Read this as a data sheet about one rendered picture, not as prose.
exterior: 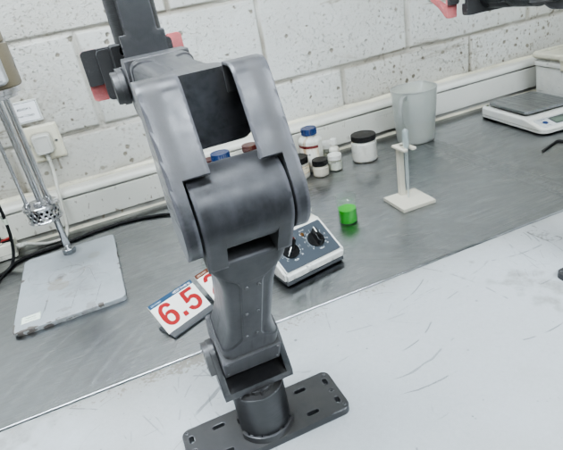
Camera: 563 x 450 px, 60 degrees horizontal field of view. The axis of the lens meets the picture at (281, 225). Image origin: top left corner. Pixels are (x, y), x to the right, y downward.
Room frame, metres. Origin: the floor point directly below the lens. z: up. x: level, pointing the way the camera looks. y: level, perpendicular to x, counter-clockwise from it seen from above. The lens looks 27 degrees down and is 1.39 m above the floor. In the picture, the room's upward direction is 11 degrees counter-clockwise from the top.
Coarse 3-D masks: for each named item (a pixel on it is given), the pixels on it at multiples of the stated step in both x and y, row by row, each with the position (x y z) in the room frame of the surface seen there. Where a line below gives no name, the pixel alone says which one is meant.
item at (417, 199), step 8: (400, 144) 0.99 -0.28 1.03; (400, 152) 0.98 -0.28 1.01; (400, 160) 0.98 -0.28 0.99; (400, 168) 0.98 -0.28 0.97; (400, 176) 0.98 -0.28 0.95; (400, 184) 0.98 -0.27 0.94; (400, 192) 0.98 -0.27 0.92; (416, 192) 0.98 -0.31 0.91; (384, 200) 0.98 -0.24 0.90; (392, 200) 0.97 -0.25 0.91; (400, 200) 0.96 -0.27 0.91; (408, 200) 0.95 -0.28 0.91; (416, 200) 0.94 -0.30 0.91; (424, 200) 0.94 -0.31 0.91; (432, 200) 0.93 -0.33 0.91; (400, 208) 0.92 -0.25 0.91; (408, 208) 0.91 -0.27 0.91; (416, 208) 0.92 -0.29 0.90
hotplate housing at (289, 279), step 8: (312, 216) 0.84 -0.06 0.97; (304, 224) 0.81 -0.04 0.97; (336, 240) 0.78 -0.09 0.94; (328, 256) 0.76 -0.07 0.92; (336, 256) 0.76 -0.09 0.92; (280, 264) 0.73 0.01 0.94; (312, 264) 0.74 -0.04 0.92; (320, 264) 0.75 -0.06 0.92; (328, 264) 0.76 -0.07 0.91; (280, 272) 0.73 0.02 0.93; (296, 272) 0.72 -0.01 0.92; (304, 272) 0.73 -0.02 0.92; (312, 272) 0.74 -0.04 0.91; (288, 280) 0.72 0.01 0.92; (296, 280) 0.72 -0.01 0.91
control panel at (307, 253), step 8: (312, 224) 0.81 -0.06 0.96; (320, 224) 0.82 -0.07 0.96; (296, 232) 0.80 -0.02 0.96; (304, 232) 0.80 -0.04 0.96; (320, 232) 0.80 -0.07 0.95; (328, 232) 0.80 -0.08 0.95; (296, 240) 0.78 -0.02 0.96; (304, 240) 0.78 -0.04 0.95; (328, 240) 0.78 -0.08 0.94; (304, 248) 0.77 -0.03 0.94; (312, 248) 0.77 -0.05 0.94; (320, 248) 0.77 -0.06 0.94; (328, 248) 0.77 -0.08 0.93; (336, 248) 0.77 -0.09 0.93; (304, 256) 0.75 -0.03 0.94; (312, 256) 0.75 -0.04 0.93; (320, 256) 0.75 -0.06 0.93; (288, 264) 0.73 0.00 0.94; (296, 264) 0.73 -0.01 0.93; (304, 264) 0.73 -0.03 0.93; (288, 272) 0.72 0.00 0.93
